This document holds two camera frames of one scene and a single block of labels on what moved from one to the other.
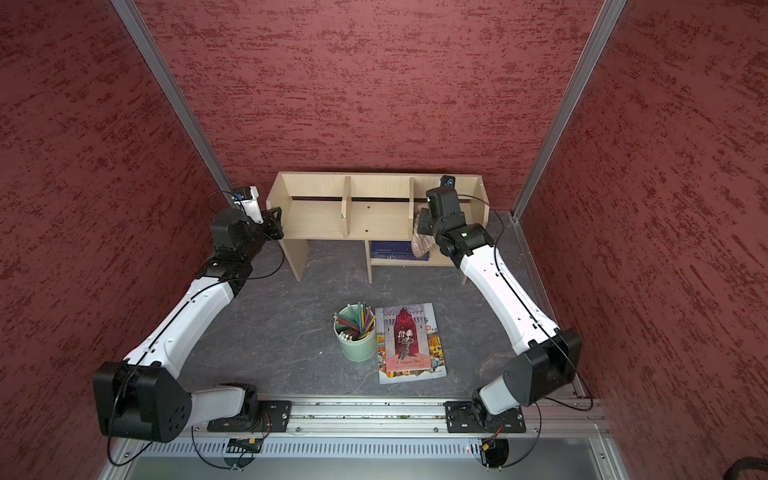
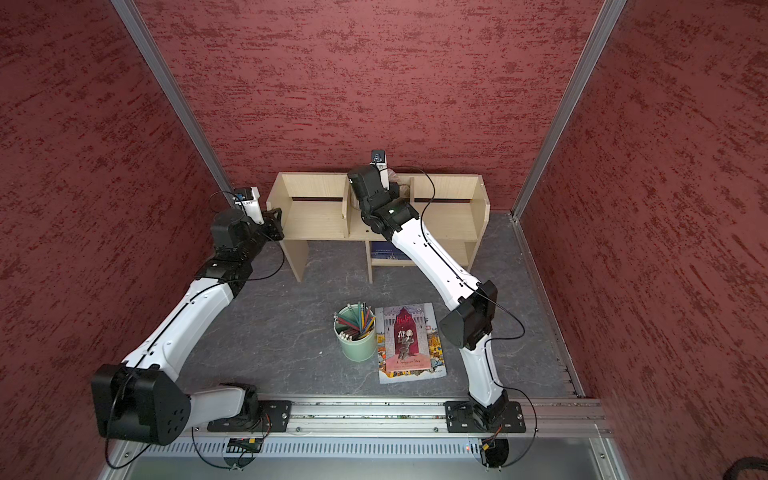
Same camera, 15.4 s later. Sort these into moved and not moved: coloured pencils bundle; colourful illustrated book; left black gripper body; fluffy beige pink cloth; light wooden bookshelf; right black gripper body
Moved: fluffy beige pink cloth; right black gripper body
Not moved: left black gripper body; light wooden bookshelf; coloured pencils bundle; colourful illustrated book
